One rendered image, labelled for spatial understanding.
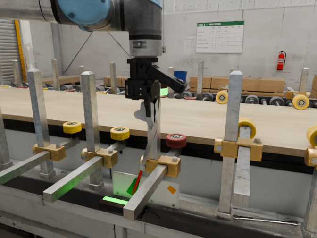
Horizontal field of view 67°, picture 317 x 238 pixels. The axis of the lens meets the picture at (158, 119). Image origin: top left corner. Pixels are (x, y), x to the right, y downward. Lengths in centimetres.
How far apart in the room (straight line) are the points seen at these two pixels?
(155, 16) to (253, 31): 729
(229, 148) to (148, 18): 43
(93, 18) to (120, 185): 61
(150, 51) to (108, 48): 904
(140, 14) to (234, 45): 731
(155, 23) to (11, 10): 32
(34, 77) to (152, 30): 55
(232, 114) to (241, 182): 24
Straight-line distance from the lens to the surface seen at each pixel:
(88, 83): 87
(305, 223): 88
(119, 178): 92
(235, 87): 70
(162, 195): 88
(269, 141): 99
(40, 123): 107
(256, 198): 108
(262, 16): 793
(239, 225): 86
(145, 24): 65
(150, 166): 84
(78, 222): 160
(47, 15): 57
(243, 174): 58
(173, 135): 95
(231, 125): 73
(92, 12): 52
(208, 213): 88
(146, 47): 65
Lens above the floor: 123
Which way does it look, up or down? 16 degrees down
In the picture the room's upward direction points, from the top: straight up
